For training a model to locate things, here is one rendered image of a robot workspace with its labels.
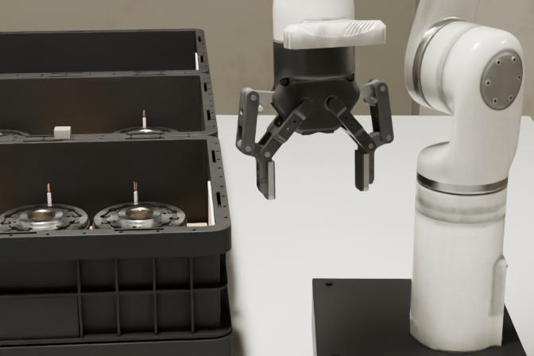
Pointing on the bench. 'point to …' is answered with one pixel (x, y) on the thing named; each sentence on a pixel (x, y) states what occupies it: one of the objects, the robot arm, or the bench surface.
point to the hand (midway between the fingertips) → (315, 187)
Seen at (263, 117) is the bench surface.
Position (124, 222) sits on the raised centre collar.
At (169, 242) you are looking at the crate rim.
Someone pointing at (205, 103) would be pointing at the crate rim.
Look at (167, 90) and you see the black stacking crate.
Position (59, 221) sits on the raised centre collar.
